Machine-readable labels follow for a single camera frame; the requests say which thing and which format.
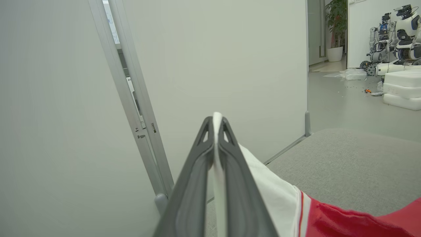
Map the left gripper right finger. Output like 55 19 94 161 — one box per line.
218 117 279 237

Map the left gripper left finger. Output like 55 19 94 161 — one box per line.
153 117 214 237

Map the red white striped jersey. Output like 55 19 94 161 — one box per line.
212 112 421 237

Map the clear plastic wrap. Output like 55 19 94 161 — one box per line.
324 67 367 81

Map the grey framed glass door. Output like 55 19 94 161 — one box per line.
308 0 327 66

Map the white foam block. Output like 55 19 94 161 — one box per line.
383 83 421 99
384 69 421 88
383 94 421 111

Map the white long foam piece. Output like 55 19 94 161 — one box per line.
375 63 421 77

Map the green plant in white pot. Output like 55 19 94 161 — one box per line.
325 0 348 63

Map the white black parked robot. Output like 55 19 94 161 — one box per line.
393 4 421 65

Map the grey partition base rail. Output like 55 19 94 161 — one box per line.
263 134 307 166

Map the short grey partition end post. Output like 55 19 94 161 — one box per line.
305 111 313 137

